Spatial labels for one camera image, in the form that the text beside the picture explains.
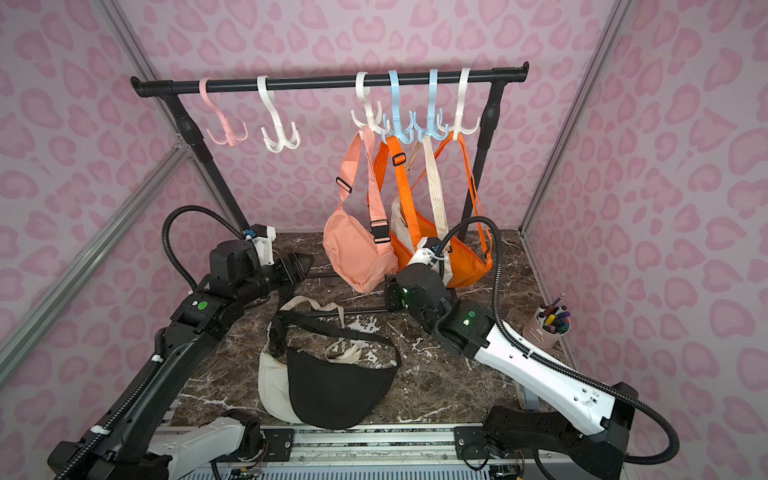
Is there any cream white sling bag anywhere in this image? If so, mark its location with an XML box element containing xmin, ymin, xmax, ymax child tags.
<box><xmin>258</xmin><ymin>295</ymin><xmax>345</xmax><ymax>424</ymax></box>

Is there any black sling bag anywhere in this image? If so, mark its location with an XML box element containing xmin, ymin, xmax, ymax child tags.
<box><xmin>269</xmin><ymin>311</ymin><xmax>401</xmax><ymax>430</ymax></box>

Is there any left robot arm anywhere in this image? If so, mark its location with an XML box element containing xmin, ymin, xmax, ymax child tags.
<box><xmin>47</xmin><ymin>240</ymin><xmax>313</xmax><ymax>479</ymax></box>

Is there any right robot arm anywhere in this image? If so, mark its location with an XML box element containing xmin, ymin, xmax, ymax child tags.
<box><xmin>386</xmin><ymin>264</ymin><xmax>634</xmax><ymax>479</ymax></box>

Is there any orange sling bag front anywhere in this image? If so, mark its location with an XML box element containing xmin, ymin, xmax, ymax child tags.
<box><xmin>373</xmin><ymin>137</ymin><xmax>438</xmax><ymax>268</ymax></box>

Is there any pink sling bag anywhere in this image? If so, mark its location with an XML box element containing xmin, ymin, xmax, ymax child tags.
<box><xmin>323</xmin><ymin>127</ymin><xmax>399</xmax><ymax>293</ymax></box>

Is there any white orange sling bag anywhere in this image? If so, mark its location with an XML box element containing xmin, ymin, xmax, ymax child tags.
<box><xmin>389</xmin><ymin>138</ymin><xmax>449</xmax><ymax>239</ymax></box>

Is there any white hook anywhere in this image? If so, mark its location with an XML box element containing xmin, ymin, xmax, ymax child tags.
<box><xmin>449</xmin><ymin>67</ymin><xmax>481</xmax><ymax>141</ymax></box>
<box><xmin>350</xmin><ymin>71</ymin><xmax>386</xmax><ymax>134</ymax></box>
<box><xmin>256</xmin><ymin>75</ymin><xmax>301</xmax><ymax>153</ymax></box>

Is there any pink multi-prong hook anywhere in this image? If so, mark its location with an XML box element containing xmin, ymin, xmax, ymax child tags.
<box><xmin>198</xmin><ymin>77</ymin><xmax>249</xmax><ymax>147</ymax></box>

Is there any light blue hook left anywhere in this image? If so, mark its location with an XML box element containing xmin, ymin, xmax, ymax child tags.
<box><xmin>381</xmin><ymin>70</ymin><xmax>415</xmax><ymax>145</ymax></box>

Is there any light blue hook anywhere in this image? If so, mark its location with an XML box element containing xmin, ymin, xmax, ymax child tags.
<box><xmin>411</xmin><ymin>69</ymin><xmax>447</xmax><ymax>141</ymax></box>
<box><xmin>381</xmin><ymin>70</ymin><xmax>415</xmax><ymax>145</ymax></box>

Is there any light blue hook right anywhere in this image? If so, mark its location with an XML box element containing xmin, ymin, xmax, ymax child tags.
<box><xmin>411</xmin><ymin>69</ymin><xmax>447</xmax><ymax>141</ymax></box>

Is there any white hook rightmost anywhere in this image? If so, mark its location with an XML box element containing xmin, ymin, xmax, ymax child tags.
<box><xmin>449</xmin><ymin>67</ymin><xmax>481</xmax><ymax>141</ymax></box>

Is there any pink pen cup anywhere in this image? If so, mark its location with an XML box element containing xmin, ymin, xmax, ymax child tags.
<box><xmin>522</xmin><ymin>293</ymin><xmax>572</xmax><ymax>349</ymax></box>

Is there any black clothes rack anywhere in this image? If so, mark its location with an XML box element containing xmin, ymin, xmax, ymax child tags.
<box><xmin>130</xmin><ymin>61</ymin><xmax>530</xmax><ymax>230</ymax></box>

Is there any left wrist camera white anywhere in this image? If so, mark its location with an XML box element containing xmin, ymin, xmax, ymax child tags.
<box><xmin>243</xmin><ymin>224</ymin><xmax>276</xmax><ymax>266</ymax></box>

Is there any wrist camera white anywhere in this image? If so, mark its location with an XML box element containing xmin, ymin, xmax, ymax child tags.
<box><xmin>407</xmin><ymin>237</ymin><xmax>453</xmax><ymax>285</ymax></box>
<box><xmin>243</xmin><ymin>224</ymin><xmax>276</xmax><ymax>266</ymax></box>

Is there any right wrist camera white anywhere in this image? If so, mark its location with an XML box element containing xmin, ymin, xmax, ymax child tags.
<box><xmin>407</xmin><ymin>237</ymin><xmax>453</xmax><ymax>285</ymax></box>

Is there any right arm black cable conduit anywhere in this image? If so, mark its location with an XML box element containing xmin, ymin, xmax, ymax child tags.
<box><xmin>433</xmin><ymin>215</ymin><xmax>682</xmax><ymax>467</ymax></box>

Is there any orange bag thin strap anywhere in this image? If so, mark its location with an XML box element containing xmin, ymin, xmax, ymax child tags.
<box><xmin>413</xmin><ymin>131</ymin><xmax>494</xmax><ymax>289</ymax></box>

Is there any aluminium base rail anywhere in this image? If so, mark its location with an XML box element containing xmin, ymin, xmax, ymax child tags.
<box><xmin>139</xmin><ymin>422</ymin><xmax>631</xmax><ymax>480</ymax></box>

